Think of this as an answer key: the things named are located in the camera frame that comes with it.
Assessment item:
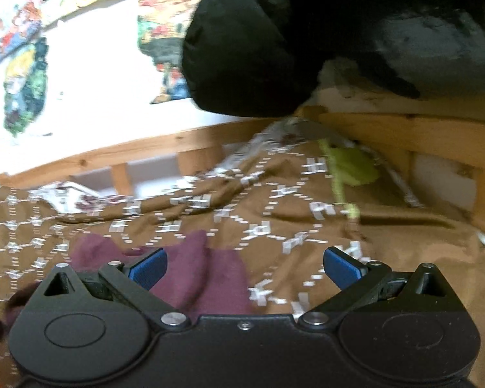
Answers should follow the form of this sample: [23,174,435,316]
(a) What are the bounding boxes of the large colourful wall poster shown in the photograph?
[136,0,211,105]

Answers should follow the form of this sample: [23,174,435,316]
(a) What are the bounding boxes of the grey fuzzy cloth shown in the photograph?
[319,8,485,102]

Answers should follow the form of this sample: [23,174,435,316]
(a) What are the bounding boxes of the wooden bed frame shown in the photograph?
[0,106,485,228]

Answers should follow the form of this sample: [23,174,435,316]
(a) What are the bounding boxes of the green cloth item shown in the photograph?
[320,137,381,220]

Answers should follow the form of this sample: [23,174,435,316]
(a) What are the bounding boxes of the maroon long-sleeved shirt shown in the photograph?
[0,230,256,342]

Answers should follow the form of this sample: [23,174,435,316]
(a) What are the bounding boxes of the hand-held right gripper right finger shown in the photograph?
[298,246,450,329]

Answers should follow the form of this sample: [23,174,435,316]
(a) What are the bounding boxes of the black puffy jacket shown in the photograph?
[181,0,485,119]

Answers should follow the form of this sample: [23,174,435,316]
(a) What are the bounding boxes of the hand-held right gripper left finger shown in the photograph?
[44,247,188,329]

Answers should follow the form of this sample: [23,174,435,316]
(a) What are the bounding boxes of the red and blue wall poster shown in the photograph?
[0,2,44,66]

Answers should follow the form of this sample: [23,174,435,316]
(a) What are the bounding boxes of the brown patterned blanket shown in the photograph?
[0,129,485,388]

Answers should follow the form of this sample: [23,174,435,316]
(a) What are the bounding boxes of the cartoon figure wall poster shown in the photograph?
[3,36,52,139]

